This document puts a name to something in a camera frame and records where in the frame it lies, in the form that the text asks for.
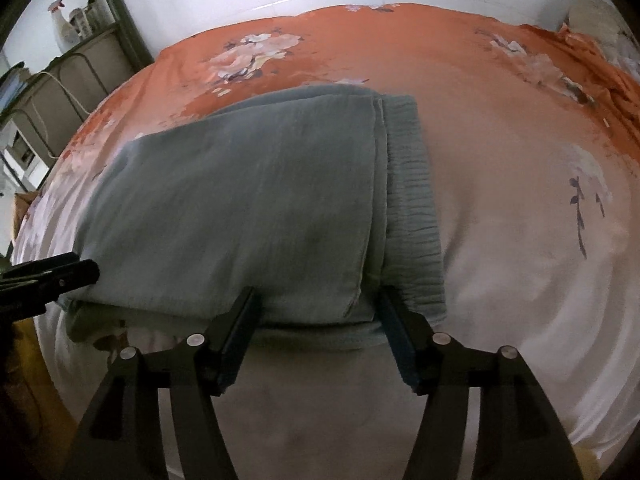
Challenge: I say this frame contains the white cable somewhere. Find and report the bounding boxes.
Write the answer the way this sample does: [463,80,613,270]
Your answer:
[27,69,89,158]

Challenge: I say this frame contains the orange floral bed sheet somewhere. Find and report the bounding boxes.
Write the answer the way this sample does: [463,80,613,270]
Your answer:
[13,4,639,470]

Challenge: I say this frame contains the white spray bottle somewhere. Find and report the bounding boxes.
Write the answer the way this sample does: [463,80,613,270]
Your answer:
[48,0,80,53]

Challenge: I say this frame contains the grey-green pants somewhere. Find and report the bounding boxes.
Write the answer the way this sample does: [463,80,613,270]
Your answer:
[61,84,447,349]

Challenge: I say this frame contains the beige crumpled quilt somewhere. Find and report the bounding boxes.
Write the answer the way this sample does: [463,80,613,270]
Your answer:
[566,0,639,81]

